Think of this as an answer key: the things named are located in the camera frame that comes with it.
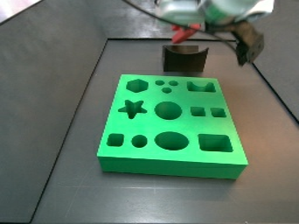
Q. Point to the red double-square block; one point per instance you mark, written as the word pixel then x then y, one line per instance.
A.
pixel 184 33

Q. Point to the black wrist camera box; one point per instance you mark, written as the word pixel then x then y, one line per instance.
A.
pixel 250 42

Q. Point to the black curved cradle block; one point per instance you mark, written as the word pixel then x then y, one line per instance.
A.
pixel 184 58

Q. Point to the green foam shape board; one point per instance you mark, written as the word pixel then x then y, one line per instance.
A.
pixel 170 128

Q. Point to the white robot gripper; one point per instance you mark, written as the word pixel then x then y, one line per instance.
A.
pixel 217 12

